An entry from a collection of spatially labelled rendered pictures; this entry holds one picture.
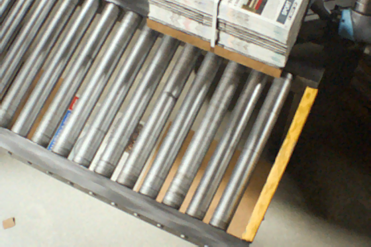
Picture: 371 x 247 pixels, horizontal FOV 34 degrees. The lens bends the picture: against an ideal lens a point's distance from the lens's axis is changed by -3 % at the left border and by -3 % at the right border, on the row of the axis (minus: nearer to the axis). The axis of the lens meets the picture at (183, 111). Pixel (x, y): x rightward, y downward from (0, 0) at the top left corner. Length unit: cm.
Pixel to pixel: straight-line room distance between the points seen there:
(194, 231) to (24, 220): 108
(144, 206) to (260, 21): 53
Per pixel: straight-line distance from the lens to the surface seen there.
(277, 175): 152
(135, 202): 154
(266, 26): 143
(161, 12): 158
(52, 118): 164
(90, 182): 157
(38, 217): 243
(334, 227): 236
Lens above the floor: 230
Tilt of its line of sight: 70 degrees down
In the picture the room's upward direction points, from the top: 11 degrees counter-clockwise
